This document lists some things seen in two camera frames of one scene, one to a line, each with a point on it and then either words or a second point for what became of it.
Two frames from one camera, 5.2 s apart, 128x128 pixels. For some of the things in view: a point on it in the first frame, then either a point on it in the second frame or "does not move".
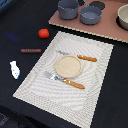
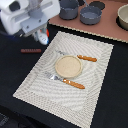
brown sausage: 30,50 does not move
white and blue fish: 15,70 → 44,37
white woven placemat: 63,98 does not move
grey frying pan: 90,15 does not move
